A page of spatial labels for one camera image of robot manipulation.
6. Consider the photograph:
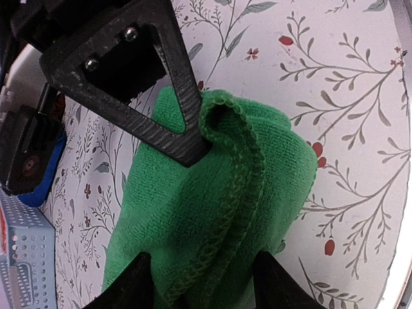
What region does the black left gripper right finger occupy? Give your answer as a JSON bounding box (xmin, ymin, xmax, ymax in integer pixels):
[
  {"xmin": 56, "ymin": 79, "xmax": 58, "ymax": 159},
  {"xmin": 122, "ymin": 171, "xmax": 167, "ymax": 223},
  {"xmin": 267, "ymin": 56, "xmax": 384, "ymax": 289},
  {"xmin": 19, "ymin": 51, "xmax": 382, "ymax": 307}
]
[{"xmin": 252, "ymin": 251, "xmax": 323, "ymax": 309}]

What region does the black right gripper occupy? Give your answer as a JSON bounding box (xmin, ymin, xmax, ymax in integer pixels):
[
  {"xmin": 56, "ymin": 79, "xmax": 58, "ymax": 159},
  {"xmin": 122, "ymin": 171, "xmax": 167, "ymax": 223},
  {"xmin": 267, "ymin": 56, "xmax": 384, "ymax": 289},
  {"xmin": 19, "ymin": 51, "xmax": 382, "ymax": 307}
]
[{"xmin": 1, "ymin": 1, "xmax": 211, "ymax": 195}]

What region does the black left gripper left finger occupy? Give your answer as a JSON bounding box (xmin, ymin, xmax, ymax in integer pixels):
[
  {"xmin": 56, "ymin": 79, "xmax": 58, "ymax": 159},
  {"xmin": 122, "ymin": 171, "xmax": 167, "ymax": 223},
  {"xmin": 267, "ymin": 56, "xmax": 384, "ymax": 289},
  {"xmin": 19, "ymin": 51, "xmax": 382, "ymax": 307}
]
[{"xmin": 84, "ymin": 252, "xmax": 153, "ymax": 309}]

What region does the green towel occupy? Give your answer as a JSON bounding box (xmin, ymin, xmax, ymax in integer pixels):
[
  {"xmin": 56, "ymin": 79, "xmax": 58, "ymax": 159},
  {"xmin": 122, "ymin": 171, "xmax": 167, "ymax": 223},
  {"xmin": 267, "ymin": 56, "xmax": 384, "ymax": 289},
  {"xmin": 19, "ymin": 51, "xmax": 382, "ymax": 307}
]
[{"xmin": 102, "ymin": 90, "xmax": 318, "ymax": 308}]

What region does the light blue plastic basket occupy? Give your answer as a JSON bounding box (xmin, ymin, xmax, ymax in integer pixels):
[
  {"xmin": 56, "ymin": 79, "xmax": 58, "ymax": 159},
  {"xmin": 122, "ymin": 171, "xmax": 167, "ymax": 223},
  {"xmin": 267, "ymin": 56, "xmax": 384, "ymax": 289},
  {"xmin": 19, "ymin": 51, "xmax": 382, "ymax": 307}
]
[{"xmin": 1, "ymin": 192, "xmax": 57, "ymax": 308}]

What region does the blue rolled towel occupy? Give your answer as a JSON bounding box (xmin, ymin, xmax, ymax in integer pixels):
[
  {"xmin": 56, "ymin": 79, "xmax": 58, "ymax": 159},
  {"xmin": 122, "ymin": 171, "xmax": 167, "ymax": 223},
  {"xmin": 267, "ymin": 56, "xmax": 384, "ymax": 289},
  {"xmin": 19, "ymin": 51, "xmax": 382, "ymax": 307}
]
[{"xmin": 17, "ymin": 130, "xmax": 67, "ymax": 208}]

